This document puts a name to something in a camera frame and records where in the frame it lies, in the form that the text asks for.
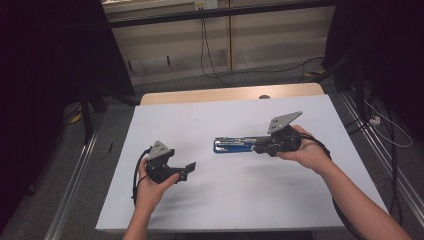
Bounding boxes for black hanging floor cables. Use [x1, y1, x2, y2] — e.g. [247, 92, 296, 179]
[199, 17, 326, 88]

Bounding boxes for person's right hand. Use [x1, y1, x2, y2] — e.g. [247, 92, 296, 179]
[276, 124, 332, 175]

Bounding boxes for dark curtain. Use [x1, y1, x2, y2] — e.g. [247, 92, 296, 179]
[321, 0, 424, 138]
[0, 0, 136, 234]

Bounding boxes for white wall socket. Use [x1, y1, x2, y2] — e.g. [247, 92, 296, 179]
[194, 0, 220, 11]

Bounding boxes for aluminium floor rail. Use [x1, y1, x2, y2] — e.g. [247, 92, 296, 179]
[339, 91, 424, 228]
[42, 129, 100, 240]

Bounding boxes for black metal stand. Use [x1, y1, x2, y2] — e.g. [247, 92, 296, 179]
[312, 51, 369, 135]
[79, 84, 142, 146]

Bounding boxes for thin white cable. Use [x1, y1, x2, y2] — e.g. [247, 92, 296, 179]
[364, 99, 414, 149]

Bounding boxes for blue stapler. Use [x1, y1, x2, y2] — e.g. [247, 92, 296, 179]
[213, 135, 258, 155]

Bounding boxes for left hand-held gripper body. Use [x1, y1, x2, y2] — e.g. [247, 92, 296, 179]
[145, 140, 189, 184]

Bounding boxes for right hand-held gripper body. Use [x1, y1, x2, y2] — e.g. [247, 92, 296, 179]
[264, 110, 304, 158]

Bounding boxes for person's left hand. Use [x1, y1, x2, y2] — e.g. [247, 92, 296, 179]
[134, 158, 181, 214]

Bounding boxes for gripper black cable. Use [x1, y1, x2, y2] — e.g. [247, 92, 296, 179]
[297, 132, 368, 240]
[132, 147, 153, 205]

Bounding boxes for white table cover sheet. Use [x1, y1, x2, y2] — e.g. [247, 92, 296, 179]
[95, 94, 390, 233]

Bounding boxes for black floor cable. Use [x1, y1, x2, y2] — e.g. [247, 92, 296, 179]
[381, 99, 405, 228]

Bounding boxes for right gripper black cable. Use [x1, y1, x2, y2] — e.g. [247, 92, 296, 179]
[297, 132, 368, 240]

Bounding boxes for black horizontal frame bar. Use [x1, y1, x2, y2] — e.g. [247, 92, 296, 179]
[107, 0, 337, 29]

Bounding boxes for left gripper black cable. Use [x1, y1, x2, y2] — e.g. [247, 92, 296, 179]
[132, 147, 153, 205]

